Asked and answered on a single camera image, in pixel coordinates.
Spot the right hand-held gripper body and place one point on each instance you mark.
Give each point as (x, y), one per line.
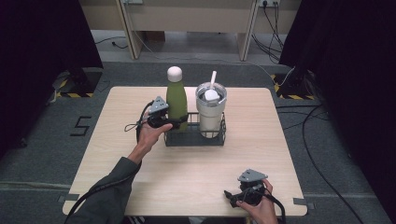
(251, 175)

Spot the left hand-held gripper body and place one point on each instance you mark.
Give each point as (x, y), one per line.
(158, 106)

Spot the green bottle with white cap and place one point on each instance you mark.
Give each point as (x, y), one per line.
(176, 99)

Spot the white tumbler with straw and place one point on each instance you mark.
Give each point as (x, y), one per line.
(211, 116)

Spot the person's right hand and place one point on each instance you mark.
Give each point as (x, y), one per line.
(264, 213)

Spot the person's left hand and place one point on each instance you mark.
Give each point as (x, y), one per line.
(149, 135)

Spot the grey tape strip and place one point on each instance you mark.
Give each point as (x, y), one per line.
(70, 197)
(303, 202)

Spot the brown box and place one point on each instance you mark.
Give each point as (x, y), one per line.
(155, 35)

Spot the black stand base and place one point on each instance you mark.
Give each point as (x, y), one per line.
(292, 87)
(82, 82)

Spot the beige wooden desk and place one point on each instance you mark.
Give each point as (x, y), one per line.
(193, 15)

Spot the dark curtain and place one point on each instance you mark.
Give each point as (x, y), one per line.
(37, 62)
(351, 77)

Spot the white wall socket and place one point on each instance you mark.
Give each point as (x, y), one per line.
(269, 2)

